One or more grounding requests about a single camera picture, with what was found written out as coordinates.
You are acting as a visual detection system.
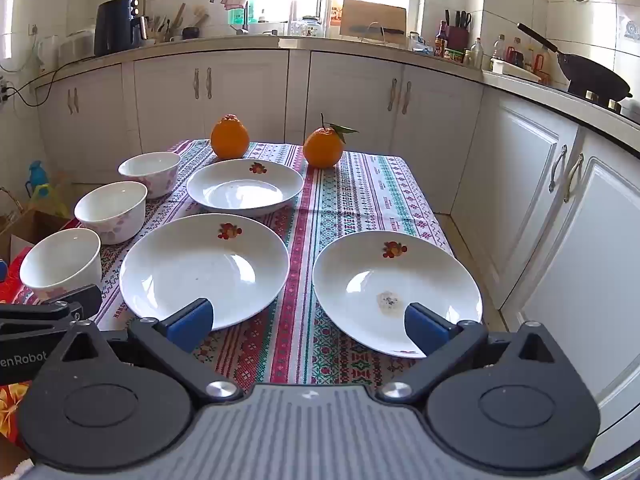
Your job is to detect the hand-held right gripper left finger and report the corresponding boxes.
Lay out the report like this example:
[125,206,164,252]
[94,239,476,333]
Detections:
[55,298,244,404]

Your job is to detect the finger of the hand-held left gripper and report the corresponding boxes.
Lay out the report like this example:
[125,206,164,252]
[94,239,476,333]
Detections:
[0,284,103,337]

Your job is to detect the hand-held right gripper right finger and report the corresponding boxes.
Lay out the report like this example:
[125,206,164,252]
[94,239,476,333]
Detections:
[377,303,566,405]

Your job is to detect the white bowl with pink flowers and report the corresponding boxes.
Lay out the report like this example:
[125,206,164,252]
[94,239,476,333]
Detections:
[19,228,103,303]
[118,151,182,200]
[74,181,149,246]

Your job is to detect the stained white fruit-print plate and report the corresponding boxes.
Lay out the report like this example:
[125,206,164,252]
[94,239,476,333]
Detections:
[312,231,484,359]

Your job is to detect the red patterned gift box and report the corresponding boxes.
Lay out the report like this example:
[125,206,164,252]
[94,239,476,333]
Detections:
[0,247,43,306]

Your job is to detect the cardboard box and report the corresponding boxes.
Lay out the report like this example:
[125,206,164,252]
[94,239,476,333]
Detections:
[0,207,71,266]

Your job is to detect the yellow plastic jug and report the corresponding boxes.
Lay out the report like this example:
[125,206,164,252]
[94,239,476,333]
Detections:
[30,185,68,216]

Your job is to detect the wicker basket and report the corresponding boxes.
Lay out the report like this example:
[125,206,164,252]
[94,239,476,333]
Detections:
[0,187,26,221]

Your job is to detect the striped patterned tablecloth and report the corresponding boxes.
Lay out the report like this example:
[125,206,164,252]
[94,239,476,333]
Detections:
[92,139,456,396]

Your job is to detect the blue thermos jug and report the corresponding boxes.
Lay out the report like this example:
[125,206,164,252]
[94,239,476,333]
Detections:
[26,161,51,201]

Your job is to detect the orange with bumpy top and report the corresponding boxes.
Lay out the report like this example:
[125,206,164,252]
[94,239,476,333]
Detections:
[210,114,250,160]

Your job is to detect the orange with green leaf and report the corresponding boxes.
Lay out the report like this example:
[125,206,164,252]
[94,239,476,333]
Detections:
[303,114,360,169]

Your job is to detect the white electric kettle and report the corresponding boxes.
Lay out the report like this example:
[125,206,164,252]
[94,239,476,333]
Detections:
[37,35,62,73]

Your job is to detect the white rice cooker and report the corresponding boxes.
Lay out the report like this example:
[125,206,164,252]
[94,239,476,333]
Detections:
[60,30,96,63]

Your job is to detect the black air fryer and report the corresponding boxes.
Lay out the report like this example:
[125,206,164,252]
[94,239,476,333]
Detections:
[94,0,143,57]

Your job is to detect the dark red knife block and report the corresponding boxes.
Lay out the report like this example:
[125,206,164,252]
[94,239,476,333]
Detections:
[445,10,472,51]

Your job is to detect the utensil holder with utensils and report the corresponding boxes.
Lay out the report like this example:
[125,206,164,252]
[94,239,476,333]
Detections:
[145,2,211,43]

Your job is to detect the gas stove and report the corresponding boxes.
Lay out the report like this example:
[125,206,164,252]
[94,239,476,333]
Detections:
[565,87,640,123]

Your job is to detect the kitchen knife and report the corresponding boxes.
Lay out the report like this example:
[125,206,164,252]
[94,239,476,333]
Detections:
[347,25,406,36]

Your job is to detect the black wok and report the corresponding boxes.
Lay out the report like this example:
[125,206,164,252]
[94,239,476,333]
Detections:
[517,22,633,103]

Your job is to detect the metal kitchen faucet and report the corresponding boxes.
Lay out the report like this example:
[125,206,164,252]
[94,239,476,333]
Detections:
[210,0,251,36]

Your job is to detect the wooden cutting board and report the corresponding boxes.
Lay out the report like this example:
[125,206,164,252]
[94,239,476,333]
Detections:
[340,0,407,43]

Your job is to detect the black power cable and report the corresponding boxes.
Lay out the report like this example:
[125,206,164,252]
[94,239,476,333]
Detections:
[5,57,96,108]

